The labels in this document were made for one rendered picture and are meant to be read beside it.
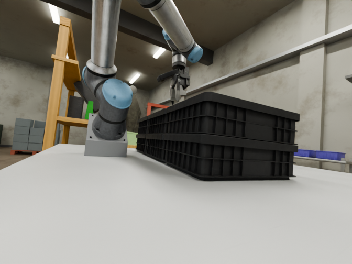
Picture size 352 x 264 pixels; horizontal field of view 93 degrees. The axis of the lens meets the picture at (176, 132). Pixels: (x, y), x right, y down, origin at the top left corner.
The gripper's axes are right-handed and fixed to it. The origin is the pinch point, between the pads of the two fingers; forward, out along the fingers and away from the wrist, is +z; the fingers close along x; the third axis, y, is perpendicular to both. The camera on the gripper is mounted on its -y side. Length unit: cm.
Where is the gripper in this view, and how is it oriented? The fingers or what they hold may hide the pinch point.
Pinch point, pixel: (174, 100)
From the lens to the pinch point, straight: 86.3
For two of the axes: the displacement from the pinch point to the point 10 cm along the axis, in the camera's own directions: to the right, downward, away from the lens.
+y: 9.1, 1.1, 4.1
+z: -0.4, 9.8, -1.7
